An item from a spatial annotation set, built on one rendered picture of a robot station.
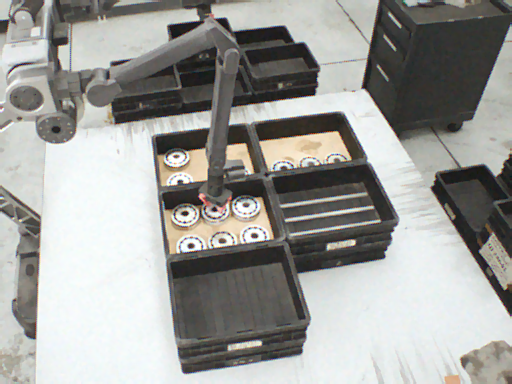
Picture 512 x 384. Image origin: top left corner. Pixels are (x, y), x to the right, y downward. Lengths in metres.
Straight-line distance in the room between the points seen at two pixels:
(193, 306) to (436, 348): 0.80
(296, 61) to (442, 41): 0.84
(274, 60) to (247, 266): 1.76
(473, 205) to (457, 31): 0.95
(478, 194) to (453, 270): 0.99
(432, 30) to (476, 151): 0.99
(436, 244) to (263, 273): 0.71
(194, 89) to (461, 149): 1.76
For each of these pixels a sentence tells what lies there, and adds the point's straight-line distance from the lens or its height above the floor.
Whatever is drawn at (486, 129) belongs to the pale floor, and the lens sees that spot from 3.89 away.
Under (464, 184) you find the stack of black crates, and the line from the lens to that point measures 3.04.
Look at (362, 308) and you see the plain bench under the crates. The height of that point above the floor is 0.70.
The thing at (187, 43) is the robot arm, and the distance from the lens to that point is 1.46.
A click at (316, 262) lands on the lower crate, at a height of 0.76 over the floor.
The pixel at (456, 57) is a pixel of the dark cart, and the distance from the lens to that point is 3.27.
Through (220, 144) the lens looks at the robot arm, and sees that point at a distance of 1.65.
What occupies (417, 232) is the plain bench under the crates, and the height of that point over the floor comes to 0.70.
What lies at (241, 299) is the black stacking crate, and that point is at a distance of 1.72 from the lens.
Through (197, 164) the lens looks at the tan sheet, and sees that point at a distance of 2.10.
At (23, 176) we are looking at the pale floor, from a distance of 3.45.
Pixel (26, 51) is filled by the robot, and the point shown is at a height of 1.53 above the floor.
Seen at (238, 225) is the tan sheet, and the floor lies 0.83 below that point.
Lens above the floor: 2.32
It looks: 45 degrees down
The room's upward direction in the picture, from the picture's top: 3 degrees counter-clockwise
